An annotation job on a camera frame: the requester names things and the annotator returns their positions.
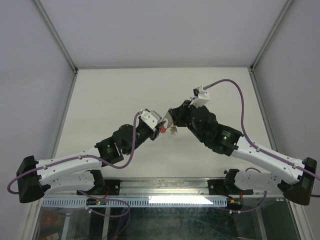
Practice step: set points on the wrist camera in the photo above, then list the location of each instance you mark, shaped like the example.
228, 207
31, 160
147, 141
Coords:
151, 118
200, 98

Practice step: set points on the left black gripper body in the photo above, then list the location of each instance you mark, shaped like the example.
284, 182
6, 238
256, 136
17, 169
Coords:
153, 134

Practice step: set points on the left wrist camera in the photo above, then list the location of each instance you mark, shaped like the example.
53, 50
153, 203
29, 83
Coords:
151, 118

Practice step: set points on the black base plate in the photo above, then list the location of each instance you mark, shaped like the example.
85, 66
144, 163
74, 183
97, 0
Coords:
111, 187
218, 187

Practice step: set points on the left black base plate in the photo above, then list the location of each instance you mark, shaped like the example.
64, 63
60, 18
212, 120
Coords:
111, 187

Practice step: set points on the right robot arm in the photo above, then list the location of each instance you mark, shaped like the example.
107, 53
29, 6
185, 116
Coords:
293, 177

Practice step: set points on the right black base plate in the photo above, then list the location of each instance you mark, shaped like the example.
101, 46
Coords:
218, 187

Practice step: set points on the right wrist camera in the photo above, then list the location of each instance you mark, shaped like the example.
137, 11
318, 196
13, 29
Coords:
200, 98

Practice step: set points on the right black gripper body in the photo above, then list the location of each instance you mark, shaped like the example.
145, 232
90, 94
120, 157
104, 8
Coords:
183, 119

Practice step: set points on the white slotted cable duct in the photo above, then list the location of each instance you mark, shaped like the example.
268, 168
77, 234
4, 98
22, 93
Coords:
160, 201

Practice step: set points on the red handle keyring holder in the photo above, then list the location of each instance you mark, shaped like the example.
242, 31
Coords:
168, 122

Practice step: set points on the aluminium mounting rail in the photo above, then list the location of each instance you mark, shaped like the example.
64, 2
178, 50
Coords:
165, 186

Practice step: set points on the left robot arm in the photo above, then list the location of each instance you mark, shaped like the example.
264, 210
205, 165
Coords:
82, 171

